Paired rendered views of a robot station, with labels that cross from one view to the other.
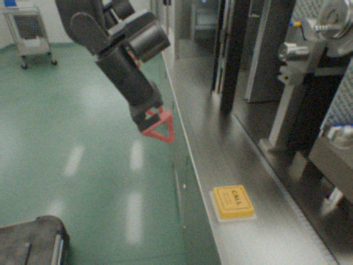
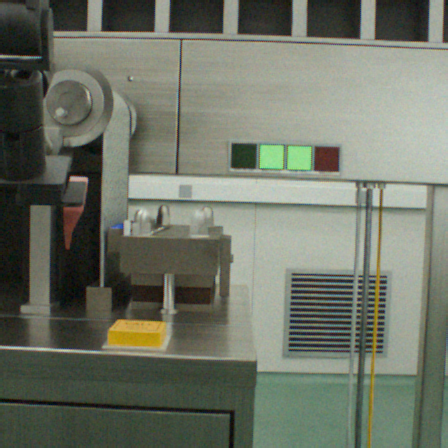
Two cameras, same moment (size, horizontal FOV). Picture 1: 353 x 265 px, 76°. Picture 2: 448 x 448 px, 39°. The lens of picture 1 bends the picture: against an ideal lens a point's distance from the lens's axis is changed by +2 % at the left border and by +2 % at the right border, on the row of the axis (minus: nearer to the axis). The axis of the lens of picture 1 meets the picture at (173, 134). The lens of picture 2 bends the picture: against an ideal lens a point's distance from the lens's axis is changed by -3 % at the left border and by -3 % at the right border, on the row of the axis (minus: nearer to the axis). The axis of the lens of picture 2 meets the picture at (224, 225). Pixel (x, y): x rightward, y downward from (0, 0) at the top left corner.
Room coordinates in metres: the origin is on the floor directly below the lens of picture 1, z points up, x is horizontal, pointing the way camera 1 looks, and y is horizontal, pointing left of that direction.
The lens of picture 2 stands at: (0.09, 0.72, 1.11)
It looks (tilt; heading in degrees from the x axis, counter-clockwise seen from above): 3 degrees down; 278
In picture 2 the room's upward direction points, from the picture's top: 2 degrees clockwise
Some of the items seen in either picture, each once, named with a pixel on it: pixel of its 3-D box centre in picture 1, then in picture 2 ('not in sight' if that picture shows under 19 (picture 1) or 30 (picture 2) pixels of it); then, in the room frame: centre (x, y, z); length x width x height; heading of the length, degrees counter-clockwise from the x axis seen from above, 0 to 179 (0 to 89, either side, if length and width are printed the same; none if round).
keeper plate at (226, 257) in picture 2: not in sight; (226, 264); (0.26, -0.55, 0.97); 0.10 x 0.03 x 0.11; 97
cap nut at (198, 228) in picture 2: not in sight; (198, 223); (0.28, -0.37, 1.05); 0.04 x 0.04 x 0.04
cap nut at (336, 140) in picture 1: (344, 135); (141, 221); (0.38, -0.35, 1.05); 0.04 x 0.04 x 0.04
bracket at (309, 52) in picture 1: (286, 100); (41, 219); (0.54, -0.30, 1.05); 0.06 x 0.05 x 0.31; 97
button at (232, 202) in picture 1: (232, 201); (138, 333); (0.32, -0.13, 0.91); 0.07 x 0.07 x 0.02; 7
